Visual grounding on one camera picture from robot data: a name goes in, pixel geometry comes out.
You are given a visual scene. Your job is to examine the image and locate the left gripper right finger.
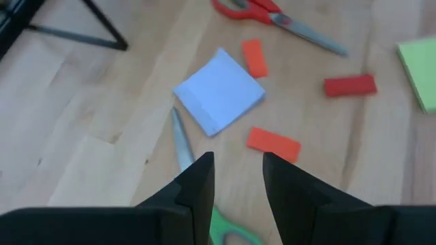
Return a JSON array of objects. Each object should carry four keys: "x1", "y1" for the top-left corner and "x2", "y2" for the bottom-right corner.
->
[{"x1": 262, "y1": 151, "x2": 396, "y2": 245}]

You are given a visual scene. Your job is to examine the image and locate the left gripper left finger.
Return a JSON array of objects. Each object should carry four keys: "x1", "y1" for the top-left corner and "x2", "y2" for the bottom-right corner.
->
[{"x1": 136, "y1": 151, "x2": 216, "y2": 245}]

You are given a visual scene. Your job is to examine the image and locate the green-handled scissors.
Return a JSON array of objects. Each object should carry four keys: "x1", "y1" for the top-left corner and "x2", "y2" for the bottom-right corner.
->
[{"x1": 170, "y1": 105, "x2": 265, "y2": 245}]

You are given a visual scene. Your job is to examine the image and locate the orange eraser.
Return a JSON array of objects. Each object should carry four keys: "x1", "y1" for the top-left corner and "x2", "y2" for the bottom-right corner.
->
[
  {"x1": 240, "y1": 38, "x2": 270, "y2": 80},
  {"x1": 246, "y1": 126, "x2": 302, "y2": 165}
]

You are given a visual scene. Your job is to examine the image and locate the purple sticky note pad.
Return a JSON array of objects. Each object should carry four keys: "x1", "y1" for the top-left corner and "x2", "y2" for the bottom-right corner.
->
[{"x1": 172, "y1": 47, "x2": 267, "y2": 138}]

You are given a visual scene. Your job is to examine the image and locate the red eraser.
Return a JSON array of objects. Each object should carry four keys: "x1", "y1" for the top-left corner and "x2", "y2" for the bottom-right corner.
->
[{"x1": 323, "y1": 73, "x2": 378, "y2": 99}]

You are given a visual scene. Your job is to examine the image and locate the green sticky note pad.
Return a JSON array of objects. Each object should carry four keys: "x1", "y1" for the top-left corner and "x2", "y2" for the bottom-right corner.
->
[{"x1": 396, "y1": 36, "x2": 436, "y2": 115}]

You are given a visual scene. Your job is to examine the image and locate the red-handled scissors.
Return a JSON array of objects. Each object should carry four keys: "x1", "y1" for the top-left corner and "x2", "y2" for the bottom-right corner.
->
[{"x1": 211, "y1": 0, "x2": 349, "y2": 57}]

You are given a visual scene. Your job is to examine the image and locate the black metal table frame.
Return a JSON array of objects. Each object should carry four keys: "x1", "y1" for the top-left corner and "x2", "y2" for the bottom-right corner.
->
[{"x1": 0, "y1": 0, "x2": 129, "y2": 61}]

